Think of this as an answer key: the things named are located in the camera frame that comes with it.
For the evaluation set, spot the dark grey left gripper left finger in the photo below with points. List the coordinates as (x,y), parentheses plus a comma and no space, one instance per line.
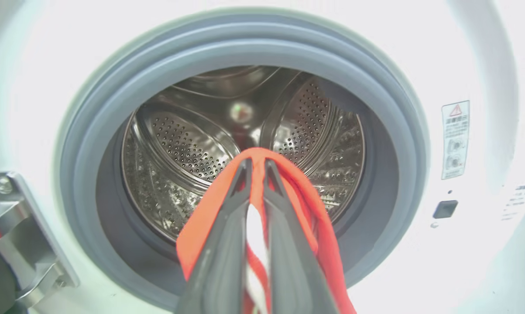
(221,257)

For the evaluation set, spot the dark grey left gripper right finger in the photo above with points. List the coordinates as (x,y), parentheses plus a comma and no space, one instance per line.
(293,261)

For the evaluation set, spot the red and white striped garment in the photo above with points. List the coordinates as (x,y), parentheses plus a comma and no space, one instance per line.
(197,235)

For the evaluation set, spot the white front-load washing machine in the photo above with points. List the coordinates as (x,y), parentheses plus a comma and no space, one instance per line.
(463,270)

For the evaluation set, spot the perforated stainless steel drum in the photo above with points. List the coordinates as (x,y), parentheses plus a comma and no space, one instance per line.
(179,144)

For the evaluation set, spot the grey rubber door gasket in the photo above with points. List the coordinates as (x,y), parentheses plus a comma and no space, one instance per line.
(114,109)

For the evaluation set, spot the warning label sticker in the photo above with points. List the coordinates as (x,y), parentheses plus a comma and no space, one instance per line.
(455,139)

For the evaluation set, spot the chrome door hinge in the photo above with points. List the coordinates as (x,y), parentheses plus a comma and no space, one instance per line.
(13,235)

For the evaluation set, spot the small printed text sticker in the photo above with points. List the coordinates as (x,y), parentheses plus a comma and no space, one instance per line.
(516,201)

